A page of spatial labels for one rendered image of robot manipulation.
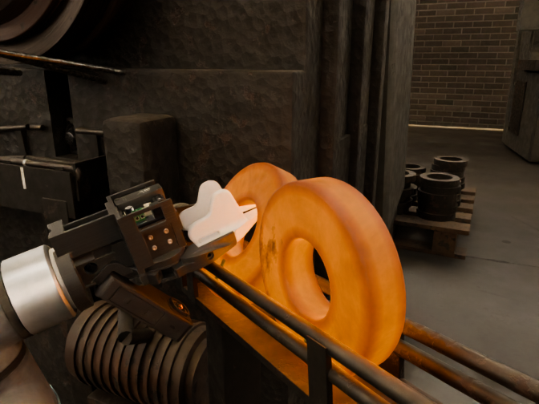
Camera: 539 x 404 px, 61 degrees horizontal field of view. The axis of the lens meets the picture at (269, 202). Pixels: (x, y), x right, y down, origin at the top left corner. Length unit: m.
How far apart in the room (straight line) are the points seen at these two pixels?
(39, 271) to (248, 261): 0.19
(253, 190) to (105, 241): 0.16
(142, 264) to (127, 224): 0.04
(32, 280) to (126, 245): 0.09
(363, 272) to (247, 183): 0.25
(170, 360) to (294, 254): 0.30
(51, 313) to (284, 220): 0.22
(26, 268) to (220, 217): 0.18
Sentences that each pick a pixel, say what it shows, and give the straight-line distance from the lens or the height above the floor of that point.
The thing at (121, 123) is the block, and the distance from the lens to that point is 0.75.
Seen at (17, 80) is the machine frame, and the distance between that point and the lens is 1.06.
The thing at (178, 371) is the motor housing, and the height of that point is 0.50.
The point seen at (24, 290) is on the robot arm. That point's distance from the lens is 0.45.
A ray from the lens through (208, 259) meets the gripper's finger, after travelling 0.46.
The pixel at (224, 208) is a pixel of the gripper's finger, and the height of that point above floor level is 0.74.
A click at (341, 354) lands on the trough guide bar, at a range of 0.32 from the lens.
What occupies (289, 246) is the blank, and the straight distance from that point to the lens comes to 0.38.
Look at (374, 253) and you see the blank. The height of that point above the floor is 0.77.
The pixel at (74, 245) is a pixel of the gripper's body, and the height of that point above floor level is 0.73.
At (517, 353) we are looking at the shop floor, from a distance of 1.71.
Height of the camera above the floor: 0.89
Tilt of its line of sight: 17 degrees down
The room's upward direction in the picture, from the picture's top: straight up
